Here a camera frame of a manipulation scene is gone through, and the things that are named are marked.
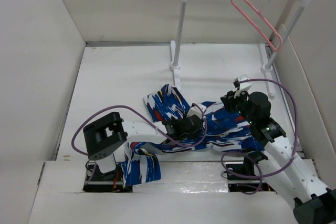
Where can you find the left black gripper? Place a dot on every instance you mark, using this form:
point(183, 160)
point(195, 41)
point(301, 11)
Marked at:
point(192, 136)

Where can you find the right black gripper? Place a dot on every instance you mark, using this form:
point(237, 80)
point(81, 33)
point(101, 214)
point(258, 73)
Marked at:
point(229, 99)

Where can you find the blue patterned trousers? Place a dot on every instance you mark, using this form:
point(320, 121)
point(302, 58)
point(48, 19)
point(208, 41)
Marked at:
point(222, 132)

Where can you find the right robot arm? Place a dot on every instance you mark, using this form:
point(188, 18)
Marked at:
point(310, 199)

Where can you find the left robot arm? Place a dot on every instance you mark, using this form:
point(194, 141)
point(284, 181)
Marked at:
point(106, 137)

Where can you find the white metal clothes rack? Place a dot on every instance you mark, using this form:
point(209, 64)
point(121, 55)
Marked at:
point(267, 67)

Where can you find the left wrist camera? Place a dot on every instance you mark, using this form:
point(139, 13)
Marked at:
point(197, 110)

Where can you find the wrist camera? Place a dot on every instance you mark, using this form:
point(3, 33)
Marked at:
point(197, 110)
point(242, 84)

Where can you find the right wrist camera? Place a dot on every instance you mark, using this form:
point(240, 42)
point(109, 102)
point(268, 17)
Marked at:
point(242, 84)

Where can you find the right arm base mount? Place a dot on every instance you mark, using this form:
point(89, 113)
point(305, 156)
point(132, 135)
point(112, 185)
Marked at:
point(246, 176)

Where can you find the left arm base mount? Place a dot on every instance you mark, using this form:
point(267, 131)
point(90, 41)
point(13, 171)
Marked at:
point(111, 182)

